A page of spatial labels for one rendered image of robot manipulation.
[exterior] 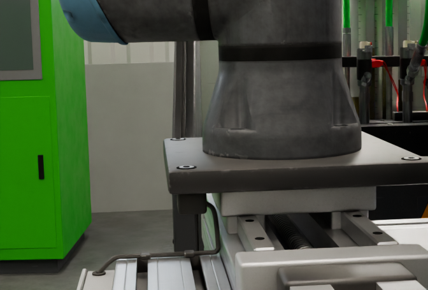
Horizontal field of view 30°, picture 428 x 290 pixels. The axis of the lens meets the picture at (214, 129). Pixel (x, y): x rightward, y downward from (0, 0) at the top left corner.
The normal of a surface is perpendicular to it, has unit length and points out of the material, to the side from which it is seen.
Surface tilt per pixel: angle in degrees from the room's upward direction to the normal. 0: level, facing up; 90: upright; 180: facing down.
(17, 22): 90
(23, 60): 90
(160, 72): 90
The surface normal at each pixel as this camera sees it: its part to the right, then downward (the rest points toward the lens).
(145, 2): -0.10, 0.54
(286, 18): 0.06, 0.11
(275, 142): -0.18, 0.11
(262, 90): -0.32, -0.19
